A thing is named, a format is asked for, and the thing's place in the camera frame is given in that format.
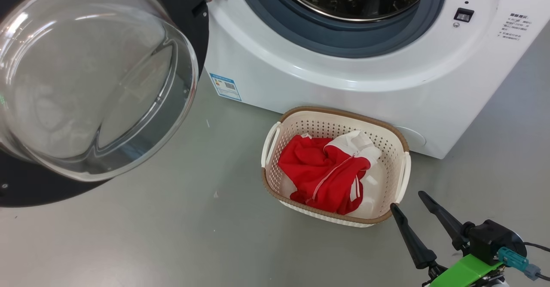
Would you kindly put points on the dark washing machine glass door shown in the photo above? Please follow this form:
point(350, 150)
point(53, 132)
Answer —
point(94, 76)

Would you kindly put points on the red and white zip jacket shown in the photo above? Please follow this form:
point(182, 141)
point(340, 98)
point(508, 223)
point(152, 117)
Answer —
point(339, 179)

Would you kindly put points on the white front-load washing machine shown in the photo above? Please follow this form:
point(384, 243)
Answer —
point(343, 80)

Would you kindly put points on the cream plastic basket, brown rim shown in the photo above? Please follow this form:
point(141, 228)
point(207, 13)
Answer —
point(386, 149)

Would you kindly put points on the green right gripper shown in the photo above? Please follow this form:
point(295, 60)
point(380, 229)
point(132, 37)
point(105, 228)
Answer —
point(466, 272)

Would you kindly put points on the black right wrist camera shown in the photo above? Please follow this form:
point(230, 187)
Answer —
point(494, 237)

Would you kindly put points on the red shorts with white stripe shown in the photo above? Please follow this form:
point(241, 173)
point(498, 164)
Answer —
point(298, 162)

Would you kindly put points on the blue energy label sticker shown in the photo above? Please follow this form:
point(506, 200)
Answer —
point(225, 87)

